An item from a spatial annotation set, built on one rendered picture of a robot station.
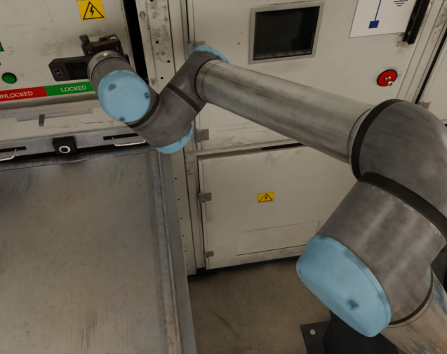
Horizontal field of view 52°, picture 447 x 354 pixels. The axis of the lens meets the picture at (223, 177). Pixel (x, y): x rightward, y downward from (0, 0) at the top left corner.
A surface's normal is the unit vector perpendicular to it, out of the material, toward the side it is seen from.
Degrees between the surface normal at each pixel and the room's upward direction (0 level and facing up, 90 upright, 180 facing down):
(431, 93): 90
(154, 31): 90
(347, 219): 42
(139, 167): 0
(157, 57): 90
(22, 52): 90
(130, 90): 71
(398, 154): 34
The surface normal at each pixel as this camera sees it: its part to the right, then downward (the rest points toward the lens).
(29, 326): 0.00, -0.63
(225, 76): -0.61, -0.50
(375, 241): -0.26, -0.29
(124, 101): 0.35, 0.47
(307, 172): 0.17, 0.76
